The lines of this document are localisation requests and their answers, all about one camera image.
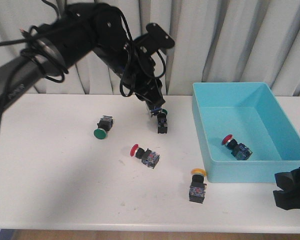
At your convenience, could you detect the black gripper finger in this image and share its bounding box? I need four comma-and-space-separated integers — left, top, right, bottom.
274, 167, 300, 191
273, 188, 300, 210

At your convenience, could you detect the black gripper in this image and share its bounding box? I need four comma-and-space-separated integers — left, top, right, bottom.
107, 22, 175, 110

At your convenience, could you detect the red push button front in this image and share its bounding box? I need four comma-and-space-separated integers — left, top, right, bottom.
221, 134, 253, 161

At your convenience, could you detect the red push button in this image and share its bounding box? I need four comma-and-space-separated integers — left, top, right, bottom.
129, 144, 160, 169
221, 134, 253, 161

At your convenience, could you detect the yellow push button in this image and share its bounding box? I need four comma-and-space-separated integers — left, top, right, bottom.
188, 168, 207, 204
146, 103, 162, 117

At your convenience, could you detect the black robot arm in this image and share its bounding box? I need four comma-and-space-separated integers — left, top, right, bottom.
0, 2, 175, 126

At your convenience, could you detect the light blue plastic box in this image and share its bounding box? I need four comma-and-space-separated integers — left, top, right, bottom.
192, 82, 300, 183

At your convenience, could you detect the yellow push button by box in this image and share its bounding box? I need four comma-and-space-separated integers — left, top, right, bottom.
188, 168, 207, 204

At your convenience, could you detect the green push button back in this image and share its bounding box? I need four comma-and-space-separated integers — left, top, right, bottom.
157, 108, 168, 134

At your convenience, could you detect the green push button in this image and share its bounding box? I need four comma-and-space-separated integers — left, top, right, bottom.
157, 108, 168, 134
93, 115, 114, 140

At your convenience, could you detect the green push button left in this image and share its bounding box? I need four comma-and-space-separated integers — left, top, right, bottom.
93, 115, 114, 140

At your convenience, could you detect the red push button centre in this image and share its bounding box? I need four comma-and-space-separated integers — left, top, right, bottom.
129, 144, 160, 169

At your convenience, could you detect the grey pleated curtain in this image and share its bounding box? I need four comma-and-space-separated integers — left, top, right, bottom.
0, 0, 300, 97

